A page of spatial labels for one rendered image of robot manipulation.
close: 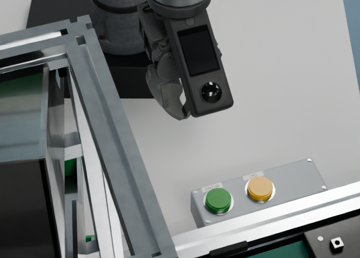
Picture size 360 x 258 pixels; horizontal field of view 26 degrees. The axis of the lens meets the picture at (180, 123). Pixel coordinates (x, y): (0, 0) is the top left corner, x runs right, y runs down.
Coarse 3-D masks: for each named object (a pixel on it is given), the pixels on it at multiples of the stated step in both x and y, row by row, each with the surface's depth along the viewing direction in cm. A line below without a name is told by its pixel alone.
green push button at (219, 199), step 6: (210, 192) 122; (216, 192) 122; (222, 192) 122; (228, 192) 122; (210, 198) 121; (216, 198) 121; (222, 198) 121; (228, 198) 121; (210, 204) 121; (216, 204) 120; (222, 204) 120; (228, 204) 121; (216, 210) 120; (222, 210) 121
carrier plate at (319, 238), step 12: (324, 228) 118; (336, 228) 118; (348, 228) 118; (312, 240) 117; (324, 240) 117; (348, 240) 117; (312, 252) 116; (324, 252) 116; (336, 252) 116; (348, 252) 116
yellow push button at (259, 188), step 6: (252, 180) 123; (258, 180) 123; (264, 180) 123; (252, 186) 123; (258, 186) 123; (264, 186) 123; (270, 186) 123; (252, 192) 122; (258, 192) 122; (264, 192) 122; (270, 192) 122; (258, 198) 122; (264, 198) 122
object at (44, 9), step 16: (32, 0) 152; (48, 0) 152; (64, 0) 152; (80, 0) 153; (32, 16) 149; (48, 16) 149; (64, 16) 149; (112, 64) 141; (128, 64) 141; (144, 64) 141; (64, 80) 144; (128, 80) 144; (144, 80) 144; (64, 96) 147; (128, 96) 147; (144, 96) 147
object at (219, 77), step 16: (176, 32) 84; (192, 32) 85; (208, 32) 85; (176, 48) 84; (192, 48) 85; (208, 48) 85; (176, 64) 86; (192, 64) 84; (208, 64) 85; (192, 80) 84; (208, 80) 84; (224, 80) 85; (192, 96) 84; (208, 96) 84; (224, 96) 85; (192, 112) 85; (208, 112) 84
